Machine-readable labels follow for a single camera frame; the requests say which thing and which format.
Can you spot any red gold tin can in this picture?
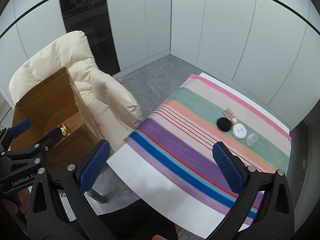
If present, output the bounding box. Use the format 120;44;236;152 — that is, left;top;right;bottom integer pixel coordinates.
60;127;68;137

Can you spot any clear oval plastic case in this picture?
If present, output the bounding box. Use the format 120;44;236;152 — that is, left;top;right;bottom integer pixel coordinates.
245;133;258;147

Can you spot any black round puff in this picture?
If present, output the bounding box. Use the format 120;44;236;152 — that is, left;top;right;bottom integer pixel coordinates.
216;117;232;132

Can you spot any person's left hand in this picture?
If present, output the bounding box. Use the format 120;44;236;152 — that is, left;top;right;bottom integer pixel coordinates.
2;189;30;219

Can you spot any brown cardboard box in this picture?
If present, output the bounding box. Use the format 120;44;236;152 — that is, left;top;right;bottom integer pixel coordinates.
11;68;103;171

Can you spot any white round compact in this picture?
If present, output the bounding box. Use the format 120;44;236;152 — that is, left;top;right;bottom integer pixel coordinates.
232;122;247;140

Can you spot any cream padded armchair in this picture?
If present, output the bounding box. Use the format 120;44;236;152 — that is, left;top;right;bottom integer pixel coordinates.
9;31;144;152

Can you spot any glass bottle pink cap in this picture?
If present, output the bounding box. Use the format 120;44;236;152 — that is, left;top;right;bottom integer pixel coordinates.
224;108;238;126

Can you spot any striped colourful cloth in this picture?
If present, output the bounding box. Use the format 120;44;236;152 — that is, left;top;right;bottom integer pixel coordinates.
125;75;291;214

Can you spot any black glass cabinet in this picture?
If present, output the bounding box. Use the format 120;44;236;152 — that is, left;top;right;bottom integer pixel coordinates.
59;0;120;75

